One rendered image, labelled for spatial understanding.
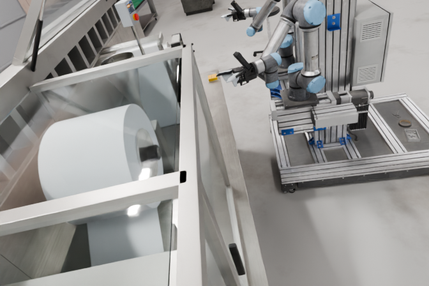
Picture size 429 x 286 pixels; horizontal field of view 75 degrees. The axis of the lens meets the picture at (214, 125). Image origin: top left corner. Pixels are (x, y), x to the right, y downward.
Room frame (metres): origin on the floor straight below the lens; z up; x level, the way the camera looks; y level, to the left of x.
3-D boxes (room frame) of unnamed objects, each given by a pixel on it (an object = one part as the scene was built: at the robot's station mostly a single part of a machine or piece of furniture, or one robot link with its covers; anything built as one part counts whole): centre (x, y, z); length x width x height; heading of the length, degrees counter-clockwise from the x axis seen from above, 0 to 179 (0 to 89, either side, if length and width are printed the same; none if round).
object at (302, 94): (1.60, -0.61, 0.87); 0.15 x 0.15 x 0.10
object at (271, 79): (1.42, -0.38, 1.12); 0.11 x 0.08 x 0.11; 14
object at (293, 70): (1.59, -0.61, 0.98); 0.13 x 0.12 x 0.14; 14
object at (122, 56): (1.17, 0.32, 1.50); 0.14 x 0.14 x 0.06
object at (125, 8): (1.34, 0.23, 1.66); 0.07 x 0.07 x 0.10; 71
